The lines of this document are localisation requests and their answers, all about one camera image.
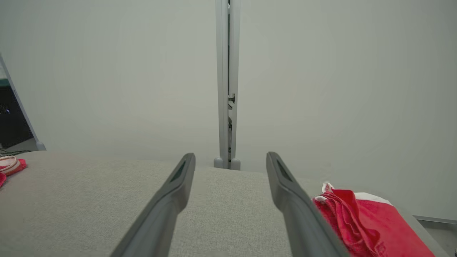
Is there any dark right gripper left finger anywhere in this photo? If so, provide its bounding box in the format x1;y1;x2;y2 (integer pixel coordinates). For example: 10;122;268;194
111;153;196;257

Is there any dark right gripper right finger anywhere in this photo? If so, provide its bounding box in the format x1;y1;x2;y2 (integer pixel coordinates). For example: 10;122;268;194
266;152;352;257

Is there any red garment with white trim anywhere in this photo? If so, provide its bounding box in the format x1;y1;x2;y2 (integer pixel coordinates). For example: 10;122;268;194
312;182;436;257

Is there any red garment white striped hem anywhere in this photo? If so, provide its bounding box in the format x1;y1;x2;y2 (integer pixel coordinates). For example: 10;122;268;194
0;155;28;188

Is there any grey partition bottom rail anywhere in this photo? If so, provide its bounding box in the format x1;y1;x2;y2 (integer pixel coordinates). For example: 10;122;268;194
414;214;457;225

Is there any grey metal partition post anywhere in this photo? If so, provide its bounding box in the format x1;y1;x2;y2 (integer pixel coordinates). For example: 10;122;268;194
215;0;241;170

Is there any thin dark floor cable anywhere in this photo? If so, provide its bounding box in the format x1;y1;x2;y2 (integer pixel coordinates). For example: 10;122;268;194
0;148;32;157

